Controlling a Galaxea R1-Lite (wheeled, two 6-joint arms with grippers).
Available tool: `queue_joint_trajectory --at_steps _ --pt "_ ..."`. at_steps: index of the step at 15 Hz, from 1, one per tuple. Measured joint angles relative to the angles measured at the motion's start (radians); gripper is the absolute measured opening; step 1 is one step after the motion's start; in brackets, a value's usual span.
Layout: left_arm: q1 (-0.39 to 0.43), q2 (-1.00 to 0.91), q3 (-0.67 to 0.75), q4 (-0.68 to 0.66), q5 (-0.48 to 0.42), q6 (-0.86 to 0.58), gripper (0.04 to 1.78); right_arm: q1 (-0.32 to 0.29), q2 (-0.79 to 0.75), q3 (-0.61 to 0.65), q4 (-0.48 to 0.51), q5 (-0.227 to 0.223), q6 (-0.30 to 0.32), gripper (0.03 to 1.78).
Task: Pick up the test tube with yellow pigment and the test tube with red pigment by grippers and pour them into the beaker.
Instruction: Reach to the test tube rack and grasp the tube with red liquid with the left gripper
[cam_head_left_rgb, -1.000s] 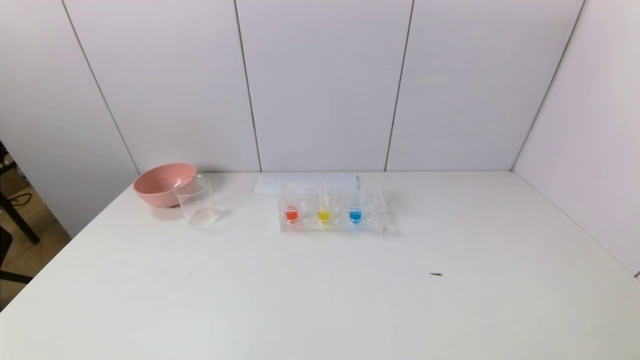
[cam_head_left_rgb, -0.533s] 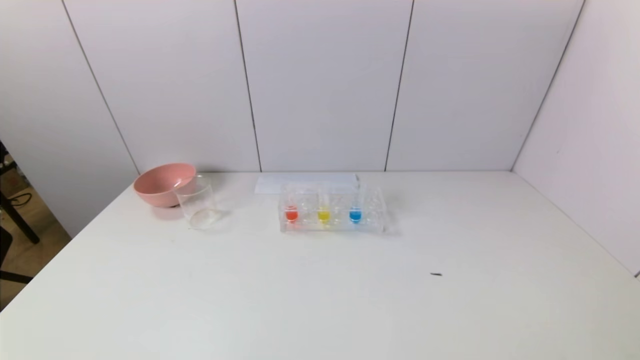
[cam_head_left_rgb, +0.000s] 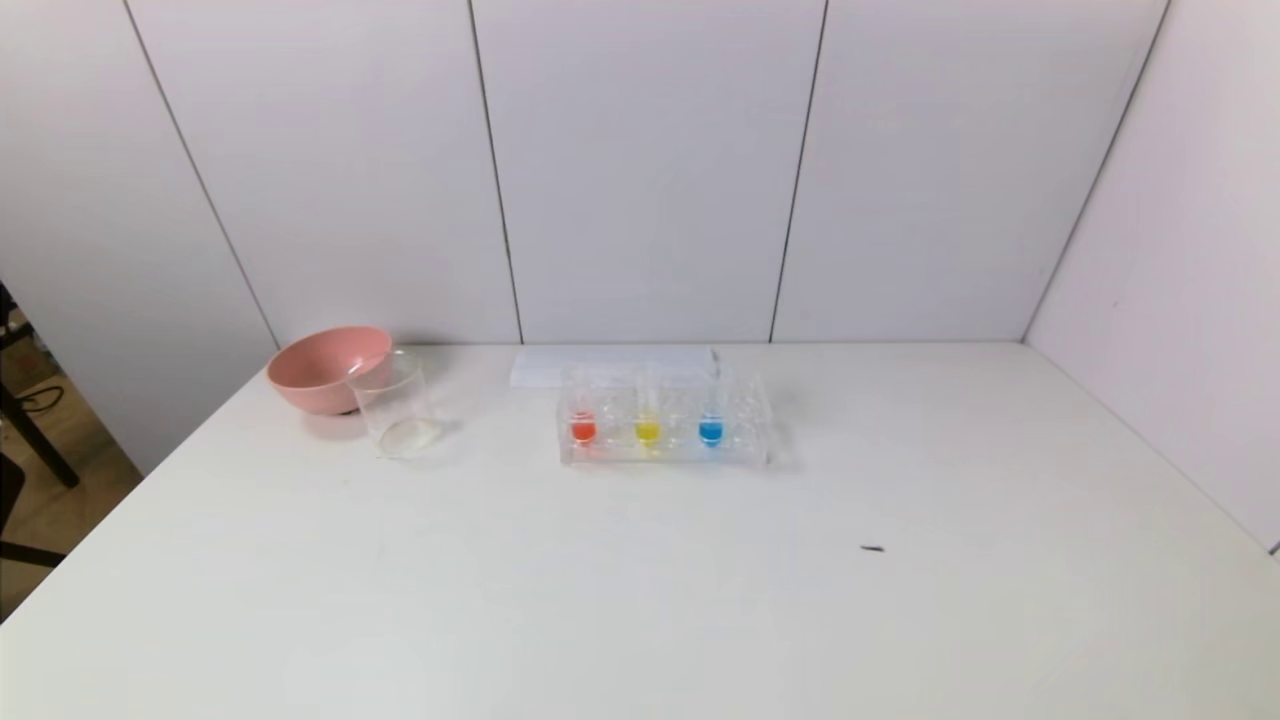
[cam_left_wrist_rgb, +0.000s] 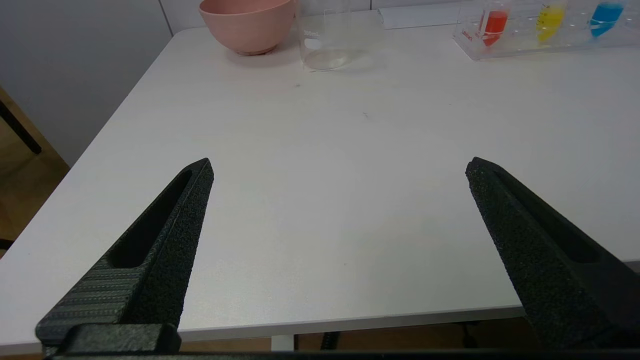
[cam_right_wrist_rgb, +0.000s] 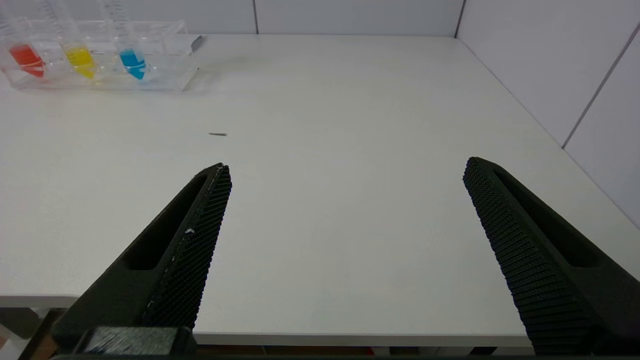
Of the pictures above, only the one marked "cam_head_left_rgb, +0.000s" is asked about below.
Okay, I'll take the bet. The test tube with red pigment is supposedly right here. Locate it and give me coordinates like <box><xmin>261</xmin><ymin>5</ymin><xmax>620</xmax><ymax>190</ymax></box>
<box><xmin>568</xmin><ymin>365</ymin><xmax>599</xmax><ymax>449</ymax></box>

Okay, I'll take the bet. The test tube with yellow pigment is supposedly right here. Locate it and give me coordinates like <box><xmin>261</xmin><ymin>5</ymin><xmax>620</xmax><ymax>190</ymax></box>
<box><xmin>634</xmin><ymin>362</ymin><xmax>663</xmax><ymax>449</ymax></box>

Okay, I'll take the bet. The test tube with blue pigment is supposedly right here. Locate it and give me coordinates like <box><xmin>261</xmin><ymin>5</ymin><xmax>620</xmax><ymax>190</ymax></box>
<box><xmin>697</xmin><ymin>349</ymin><xmax>726</xmax><ymax>449</ymax></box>

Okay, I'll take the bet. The clear acrylic test tube rack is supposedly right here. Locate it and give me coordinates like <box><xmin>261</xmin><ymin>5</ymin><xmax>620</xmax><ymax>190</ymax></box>
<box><xmin>557</xmin><ymin>361</ymin><xmax>774</xmax><ymax>470</ymax></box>

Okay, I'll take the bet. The clear glass beaker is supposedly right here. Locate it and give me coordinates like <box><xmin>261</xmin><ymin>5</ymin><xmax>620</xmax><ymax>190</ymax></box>
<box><xmin>345</xmin><ymin>349</ymin><xmax>445</xmax><ymax>461</ymax></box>

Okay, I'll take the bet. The white paper sheet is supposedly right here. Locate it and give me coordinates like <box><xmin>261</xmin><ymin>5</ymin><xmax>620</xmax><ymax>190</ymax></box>
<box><xmin>509</xmin><ymin>345</ymin><xmax>720</xmax><ymax>390</ymax></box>

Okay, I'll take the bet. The pink plastic bowl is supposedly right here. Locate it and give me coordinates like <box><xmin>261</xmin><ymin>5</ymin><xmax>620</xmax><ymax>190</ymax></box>
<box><xmin>266</xmin><ymin>325</ymin><xmax>394</xmax><ymax>417</ymax></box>

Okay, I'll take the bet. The black stand leg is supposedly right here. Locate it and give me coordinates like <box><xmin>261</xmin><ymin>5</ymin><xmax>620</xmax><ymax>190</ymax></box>
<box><xmin>0</xmin><ymin>280</ymin><xmax>81</xmax><ymax>491</ymax></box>

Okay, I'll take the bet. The black chair base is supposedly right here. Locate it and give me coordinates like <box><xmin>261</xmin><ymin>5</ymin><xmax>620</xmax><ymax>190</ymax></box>
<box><xmin>0</xmin><ymin>455</ymin><xmax>67</xmax><ymax>571</ymax></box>

